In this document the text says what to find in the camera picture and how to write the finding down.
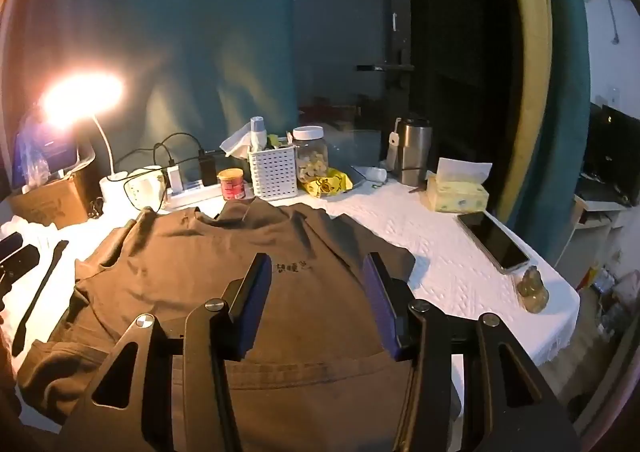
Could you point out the brown t-shirt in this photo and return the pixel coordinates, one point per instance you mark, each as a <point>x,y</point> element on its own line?
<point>175,272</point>

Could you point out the crumpled white tissue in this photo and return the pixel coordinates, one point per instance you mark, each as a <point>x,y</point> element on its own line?
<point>237,142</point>

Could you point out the cardboard box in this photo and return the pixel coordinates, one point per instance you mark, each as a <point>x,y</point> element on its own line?
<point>50,204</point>

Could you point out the small white case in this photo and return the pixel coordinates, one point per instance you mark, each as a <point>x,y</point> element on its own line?
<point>376,174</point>

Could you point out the stainless steel tumbler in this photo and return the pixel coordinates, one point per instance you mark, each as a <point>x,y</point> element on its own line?
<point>412,152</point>

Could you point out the small yellow-green packet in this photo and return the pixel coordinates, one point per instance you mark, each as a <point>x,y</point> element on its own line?
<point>277,141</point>

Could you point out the yellow-green tissue box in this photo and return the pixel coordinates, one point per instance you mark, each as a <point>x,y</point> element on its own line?
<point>455,197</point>

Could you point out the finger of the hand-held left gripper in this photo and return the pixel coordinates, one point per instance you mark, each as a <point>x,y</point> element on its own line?
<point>20,267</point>
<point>10,244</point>

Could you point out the white charger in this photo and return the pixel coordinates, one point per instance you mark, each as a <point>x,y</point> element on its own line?
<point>176,179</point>

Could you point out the teal curtain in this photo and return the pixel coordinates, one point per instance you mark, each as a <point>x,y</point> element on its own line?
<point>570,82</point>

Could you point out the white desk lamp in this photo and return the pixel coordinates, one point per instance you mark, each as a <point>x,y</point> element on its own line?
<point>112,187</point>

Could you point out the dark door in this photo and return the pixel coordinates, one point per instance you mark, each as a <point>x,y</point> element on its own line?
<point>460,32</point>

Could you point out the white cabinet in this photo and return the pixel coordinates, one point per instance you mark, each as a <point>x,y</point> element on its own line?
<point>595,227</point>

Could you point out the clear plastic bag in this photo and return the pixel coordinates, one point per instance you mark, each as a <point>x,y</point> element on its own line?
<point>35,167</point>

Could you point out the white perforated basket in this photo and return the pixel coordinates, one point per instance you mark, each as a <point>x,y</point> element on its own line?
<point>272,174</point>

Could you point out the black charger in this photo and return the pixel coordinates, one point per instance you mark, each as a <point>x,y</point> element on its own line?
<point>207,169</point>

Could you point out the white quilted tablecloth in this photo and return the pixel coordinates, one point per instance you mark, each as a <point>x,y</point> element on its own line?
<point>450,272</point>

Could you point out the amber glass figurine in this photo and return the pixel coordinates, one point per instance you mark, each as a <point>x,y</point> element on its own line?
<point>532,294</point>

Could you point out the glass jar with white lid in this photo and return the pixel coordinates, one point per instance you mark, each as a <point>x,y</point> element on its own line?
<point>310,157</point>

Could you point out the white t-shirt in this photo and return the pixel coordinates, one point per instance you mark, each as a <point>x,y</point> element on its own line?
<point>37,232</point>

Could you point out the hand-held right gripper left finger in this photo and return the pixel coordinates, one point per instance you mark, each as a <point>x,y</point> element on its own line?
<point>252,302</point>

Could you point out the white power strip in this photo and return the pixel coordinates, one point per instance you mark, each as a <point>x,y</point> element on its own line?
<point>200,196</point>

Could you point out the black smartphone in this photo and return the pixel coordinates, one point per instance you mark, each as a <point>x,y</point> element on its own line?
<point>492,239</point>

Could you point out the yellow snack packet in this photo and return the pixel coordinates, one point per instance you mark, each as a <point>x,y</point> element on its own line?
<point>325,184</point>

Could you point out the yellow curtain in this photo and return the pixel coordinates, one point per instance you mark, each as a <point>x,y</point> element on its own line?
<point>530,57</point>

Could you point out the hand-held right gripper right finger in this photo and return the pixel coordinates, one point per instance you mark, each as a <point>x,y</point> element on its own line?
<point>382,302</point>

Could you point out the black monitor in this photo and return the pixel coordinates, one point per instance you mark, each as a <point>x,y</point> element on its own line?
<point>612,142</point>

